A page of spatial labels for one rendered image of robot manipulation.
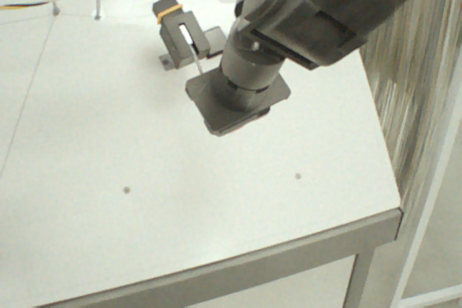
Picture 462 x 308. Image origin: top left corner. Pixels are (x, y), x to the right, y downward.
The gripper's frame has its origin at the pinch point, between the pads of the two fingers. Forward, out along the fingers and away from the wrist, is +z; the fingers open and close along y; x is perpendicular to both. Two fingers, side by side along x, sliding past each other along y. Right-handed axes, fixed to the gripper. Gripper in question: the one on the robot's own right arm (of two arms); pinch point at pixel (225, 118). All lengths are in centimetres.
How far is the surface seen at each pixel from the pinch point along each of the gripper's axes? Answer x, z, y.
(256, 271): 18.5, 11.8, 3.6
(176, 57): -9.4, -2.0, 2.2
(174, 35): -11.3, -4.1, 1.7
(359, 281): 31.3, 29.4, -16.4
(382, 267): 47, 111, -61
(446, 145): 19, 36, -56
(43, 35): -22.9, 3.1, 15.6
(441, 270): 61, 105, -79
